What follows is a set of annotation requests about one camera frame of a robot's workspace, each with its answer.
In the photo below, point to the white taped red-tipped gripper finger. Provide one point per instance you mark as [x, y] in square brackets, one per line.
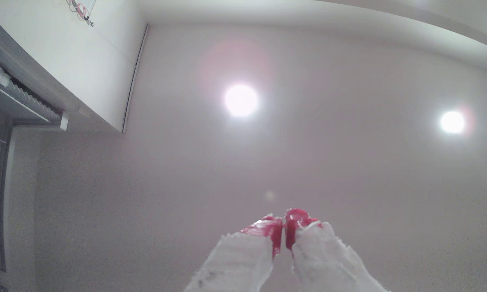
[324, 259]
[243, 259]

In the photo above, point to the round ceiling light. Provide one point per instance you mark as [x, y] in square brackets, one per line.
[240, 100]
[452, 121]

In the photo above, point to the white slatted blind headrail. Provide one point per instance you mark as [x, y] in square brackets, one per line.
[24, 103]

